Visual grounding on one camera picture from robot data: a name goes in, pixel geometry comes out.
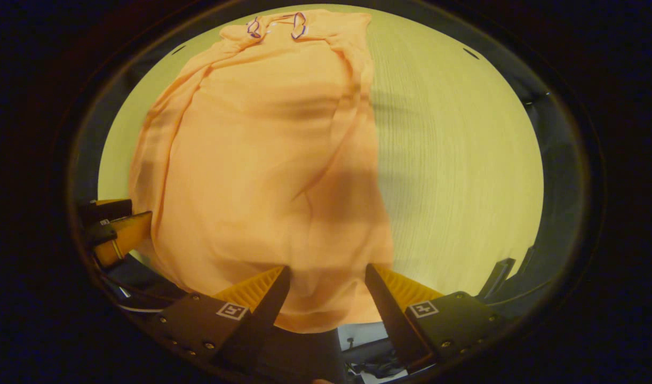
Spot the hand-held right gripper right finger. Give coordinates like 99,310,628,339
364,263,511,374

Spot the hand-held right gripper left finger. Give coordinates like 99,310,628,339
142,265,292,375

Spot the orange T-shirt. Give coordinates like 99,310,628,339
128,9,396,334

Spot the person's dark clothing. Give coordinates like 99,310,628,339
250,325,350,384

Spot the black cable bundle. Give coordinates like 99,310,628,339
353,349,409,380

